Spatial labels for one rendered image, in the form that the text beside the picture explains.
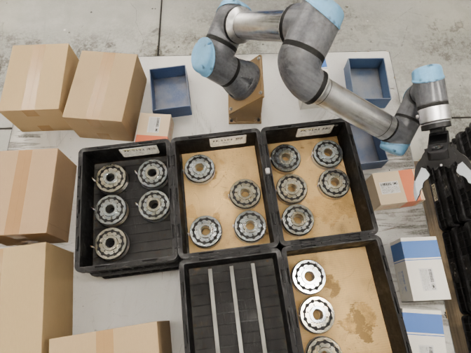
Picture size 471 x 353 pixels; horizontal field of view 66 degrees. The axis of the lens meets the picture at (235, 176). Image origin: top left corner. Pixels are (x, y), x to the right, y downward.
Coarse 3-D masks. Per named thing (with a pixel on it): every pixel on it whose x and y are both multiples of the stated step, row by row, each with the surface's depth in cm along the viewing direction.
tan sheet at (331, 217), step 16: (272, 144) 129; (304, 144) 129; (304, 160) 127; (304, 176) 125; (320, 208) 121; (336, 208) 121; (352, 208) 121; (320, 224) 119; (336, 224) 119; (352, 224) 119; (288, 240) 117
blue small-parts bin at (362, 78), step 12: (348, 60) 150; (360, 60) 151; (372, 60) 151; (384, 60) 149; (348, 72) 149; (360, 72) 155; (372, 72) 155; (384, 72) 149; (348, 84) 149; (360, 84) 153; (372, 84) 153; (384, 84) 149; (360, 96) 151; (372, 96) 151; (384, 96) 149; (384, 108) 149
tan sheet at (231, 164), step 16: (224, 160) 127; (240, 160) 127; (256, 160) 127; (224, 176) 125; (240, 176) 125; (256, 176) 125; (192, 192) 123; (208, 192) 123; (224, 192) 123; (192, 208) 121; (208, 208) 121; (224, 208) 121; (256, 208) 121; (224, 224) 119; (224, 240) 117
